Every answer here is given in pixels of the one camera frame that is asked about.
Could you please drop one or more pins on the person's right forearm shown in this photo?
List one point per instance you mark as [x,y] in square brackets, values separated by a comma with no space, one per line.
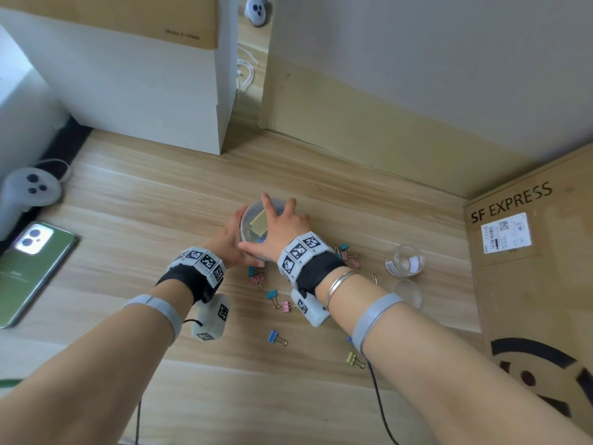
[454,375]

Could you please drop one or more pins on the small clear plastic jar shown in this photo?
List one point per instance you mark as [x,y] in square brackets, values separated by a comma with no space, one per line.
[407,263]

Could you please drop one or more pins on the person's left hand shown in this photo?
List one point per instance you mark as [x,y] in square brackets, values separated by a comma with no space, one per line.
[227,247]

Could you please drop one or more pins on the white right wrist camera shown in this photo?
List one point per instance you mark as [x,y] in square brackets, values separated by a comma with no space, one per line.
[314,312]

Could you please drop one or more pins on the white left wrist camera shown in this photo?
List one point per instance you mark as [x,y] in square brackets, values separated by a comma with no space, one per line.
[211,319]

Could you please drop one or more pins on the green smartphone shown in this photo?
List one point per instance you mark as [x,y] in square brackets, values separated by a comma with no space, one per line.
[32,273]

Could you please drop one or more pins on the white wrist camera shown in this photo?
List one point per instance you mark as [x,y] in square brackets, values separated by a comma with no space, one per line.
[211,319]
[314,312]

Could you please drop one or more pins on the large clear plastic jar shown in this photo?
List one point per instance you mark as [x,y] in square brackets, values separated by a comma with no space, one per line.
[248,238]

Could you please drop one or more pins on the white game controller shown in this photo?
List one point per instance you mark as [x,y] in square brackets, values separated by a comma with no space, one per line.
[23,189]
[256,9]

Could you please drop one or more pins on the brown cardboard box black logo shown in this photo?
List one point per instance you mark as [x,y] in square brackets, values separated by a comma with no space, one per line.
[528,296]

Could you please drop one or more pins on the person's left forearm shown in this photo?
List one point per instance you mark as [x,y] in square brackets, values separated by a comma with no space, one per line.
[102,375]

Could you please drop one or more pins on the heap of large binder clips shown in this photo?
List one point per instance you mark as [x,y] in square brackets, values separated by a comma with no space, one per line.
[258,223]

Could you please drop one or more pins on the small clear plastic lid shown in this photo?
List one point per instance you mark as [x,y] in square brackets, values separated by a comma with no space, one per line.
[408,294]

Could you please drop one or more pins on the person's right hand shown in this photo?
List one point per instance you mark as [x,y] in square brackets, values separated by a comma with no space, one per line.
[282,231]

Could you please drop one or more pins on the small binder clips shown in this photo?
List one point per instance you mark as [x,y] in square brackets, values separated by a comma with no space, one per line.
[271,293]

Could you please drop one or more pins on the white cardboard box brown top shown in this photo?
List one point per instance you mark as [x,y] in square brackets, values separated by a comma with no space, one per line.
[139,88]

